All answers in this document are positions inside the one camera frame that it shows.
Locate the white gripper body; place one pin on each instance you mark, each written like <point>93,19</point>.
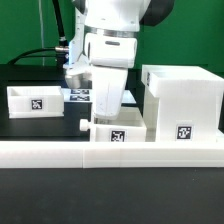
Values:
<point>108,85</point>

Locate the white drawer with knob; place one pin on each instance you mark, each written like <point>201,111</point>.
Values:
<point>128,127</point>

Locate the white drawer cabinet box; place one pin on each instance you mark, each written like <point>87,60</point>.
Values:
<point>182,103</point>

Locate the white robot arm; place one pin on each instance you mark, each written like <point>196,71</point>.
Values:
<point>105,45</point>

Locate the fiducial tag sheet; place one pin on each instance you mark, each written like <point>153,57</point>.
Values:
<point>85,95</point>

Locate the white L-shaped fence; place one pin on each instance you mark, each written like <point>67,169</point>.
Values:
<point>37,154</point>

